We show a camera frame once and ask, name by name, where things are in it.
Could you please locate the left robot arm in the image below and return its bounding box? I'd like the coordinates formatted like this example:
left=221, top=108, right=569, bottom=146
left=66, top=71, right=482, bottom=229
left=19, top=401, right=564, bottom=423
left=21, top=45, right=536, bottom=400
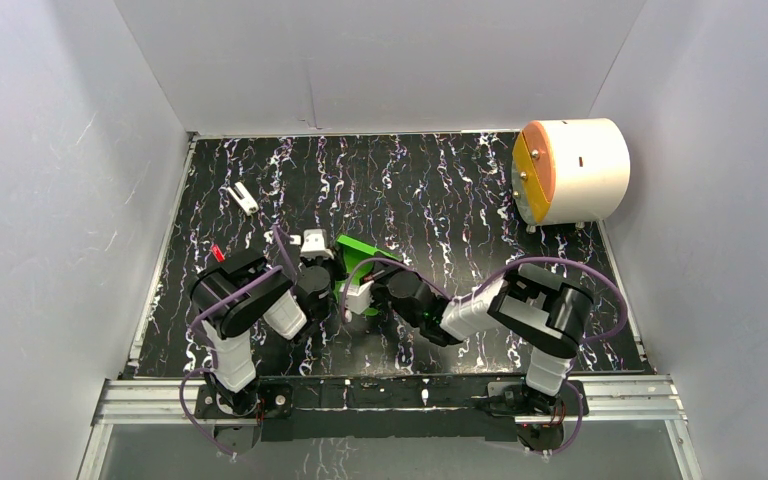
left=189, top=247, right=347, bottom=416

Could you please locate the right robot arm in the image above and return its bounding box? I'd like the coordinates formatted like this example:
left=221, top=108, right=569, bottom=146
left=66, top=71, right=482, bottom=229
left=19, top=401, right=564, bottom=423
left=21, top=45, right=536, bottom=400
left=362, top=261, right=594, bottom=416

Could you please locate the small white plastic clip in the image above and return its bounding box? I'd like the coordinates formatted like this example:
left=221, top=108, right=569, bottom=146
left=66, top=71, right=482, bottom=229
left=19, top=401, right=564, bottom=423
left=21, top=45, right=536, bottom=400
left=228, top=182, right=260, bottom=215

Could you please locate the small red marker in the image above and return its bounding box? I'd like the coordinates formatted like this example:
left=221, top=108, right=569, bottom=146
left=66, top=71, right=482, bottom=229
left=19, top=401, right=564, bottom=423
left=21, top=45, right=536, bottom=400
left=211, top=244, right=225, bottom=262

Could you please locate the white cylinder with coloured face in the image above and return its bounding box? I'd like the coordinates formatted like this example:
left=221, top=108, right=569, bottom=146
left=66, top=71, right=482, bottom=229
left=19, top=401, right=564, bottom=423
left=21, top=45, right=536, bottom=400
left=511, top=118, right=631, bottom=227

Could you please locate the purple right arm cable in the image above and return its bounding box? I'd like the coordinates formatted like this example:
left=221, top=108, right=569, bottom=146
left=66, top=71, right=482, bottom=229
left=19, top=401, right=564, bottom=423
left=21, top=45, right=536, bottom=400
left=337, top=256, right=630, bottom=458

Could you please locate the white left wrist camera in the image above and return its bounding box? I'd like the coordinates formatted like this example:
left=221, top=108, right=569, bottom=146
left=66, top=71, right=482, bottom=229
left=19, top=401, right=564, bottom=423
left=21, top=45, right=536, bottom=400
left=289, top=228, right=334, bottom=261

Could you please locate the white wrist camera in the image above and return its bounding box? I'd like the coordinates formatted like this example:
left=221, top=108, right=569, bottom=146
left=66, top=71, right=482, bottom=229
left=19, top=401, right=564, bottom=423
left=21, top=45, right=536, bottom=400
left=344, top=282, right=374, bottom=315
left=289, top=228, right=334, bottom=261

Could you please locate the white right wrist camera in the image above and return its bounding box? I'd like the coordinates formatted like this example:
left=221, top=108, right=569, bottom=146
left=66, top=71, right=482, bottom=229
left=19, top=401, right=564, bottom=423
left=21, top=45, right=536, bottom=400
left=344, top=282, right=374, bottom=315

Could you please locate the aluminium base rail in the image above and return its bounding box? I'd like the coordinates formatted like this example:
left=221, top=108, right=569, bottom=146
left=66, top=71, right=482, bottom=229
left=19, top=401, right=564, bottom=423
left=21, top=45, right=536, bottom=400
left=93, top=374, right=686, bottom=425

